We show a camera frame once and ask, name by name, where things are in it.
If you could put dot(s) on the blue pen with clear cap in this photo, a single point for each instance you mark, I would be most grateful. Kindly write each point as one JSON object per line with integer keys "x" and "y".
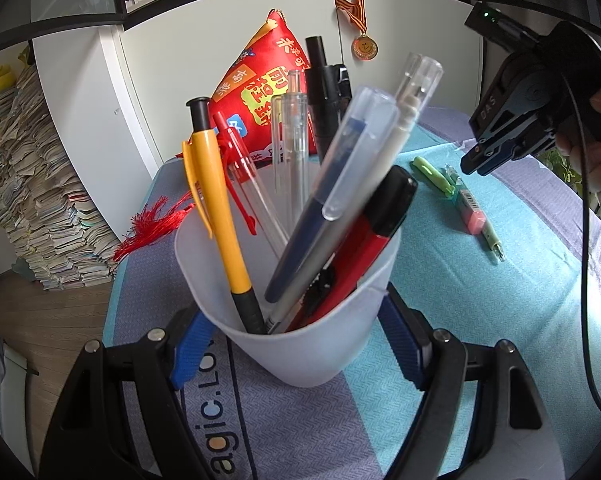
{"x": 340, "y": 160}

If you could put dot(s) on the white cabinet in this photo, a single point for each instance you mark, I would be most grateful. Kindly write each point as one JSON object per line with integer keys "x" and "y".
{"x": 180, "y": 50}

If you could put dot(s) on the white pen with clear cap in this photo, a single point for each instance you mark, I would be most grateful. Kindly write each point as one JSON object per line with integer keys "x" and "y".
{"x": 405, "y": 115}

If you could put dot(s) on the pink eraser with label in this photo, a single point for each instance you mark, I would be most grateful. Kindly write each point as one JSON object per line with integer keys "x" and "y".
{"x": 473, "y": 215}

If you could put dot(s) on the light green highlighter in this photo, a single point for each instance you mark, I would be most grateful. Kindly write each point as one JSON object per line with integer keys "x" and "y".
{"x": 430, "y": 172}

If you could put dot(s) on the clear transparent pen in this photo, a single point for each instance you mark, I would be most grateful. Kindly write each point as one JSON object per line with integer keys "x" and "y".
{"x": 290, "y": 160}

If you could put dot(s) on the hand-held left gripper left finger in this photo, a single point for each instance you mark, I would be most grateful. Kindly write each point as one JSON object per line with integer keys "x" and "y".
{"x": 195, "y": 346}

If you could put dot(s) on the yellow pen with black grip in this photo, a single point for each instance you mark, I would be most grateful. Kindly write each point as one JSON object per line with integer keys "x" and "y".
{"x": 220, "y": 210}

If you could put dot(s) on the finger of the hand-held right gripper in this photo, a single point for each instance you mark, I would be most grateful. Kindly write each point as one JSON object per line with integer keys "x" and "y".
{"x": 530, "y": 135}
{"x": 500, "y": 105}

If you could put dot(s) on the white translucent pen cup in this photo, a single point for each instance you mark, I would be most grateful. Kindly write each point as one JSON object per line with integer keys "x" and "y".
{"x": 305, "y": 350}

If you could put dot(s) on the red black marker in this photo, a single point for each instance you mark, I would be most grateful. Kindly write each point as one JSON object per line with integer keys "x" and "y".
{"x": 365, "y": 240}

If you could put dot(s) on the clear pen with red clip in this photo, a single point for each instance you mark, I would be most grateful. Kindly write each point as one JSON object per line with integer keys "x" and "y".
{"x": 229, "y": 145}

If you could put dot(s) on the tall stack of books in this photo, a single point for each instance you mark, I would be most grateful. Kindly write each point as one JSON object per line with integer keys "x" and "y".
{"x": 30, "y": 185}

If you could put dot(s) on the green potted plant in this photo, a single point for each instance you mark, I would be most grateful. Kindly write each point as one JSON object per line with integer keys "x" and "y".
{"x": 562, "y": 167}

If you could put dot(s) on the gold medal with striped ribbon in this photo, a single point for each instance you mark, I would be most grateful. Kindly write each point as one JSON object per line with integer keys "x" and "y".
{"x": 364, "y": 47}

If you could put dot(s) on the red printed pillow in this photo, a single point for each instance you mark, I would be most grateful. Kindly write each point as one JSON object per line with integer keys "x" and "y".
{"x": 250, "y": 80}

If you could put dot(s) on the green transparent pen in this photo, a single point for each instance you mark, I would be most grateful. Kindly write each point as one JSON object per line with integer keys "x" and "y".
{"x": 490, "y": 235}

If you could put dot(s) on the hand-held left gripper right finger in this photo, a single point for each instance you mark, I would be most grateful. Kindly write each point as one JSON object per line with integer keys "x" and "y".
{"x": 405, "y": 341}

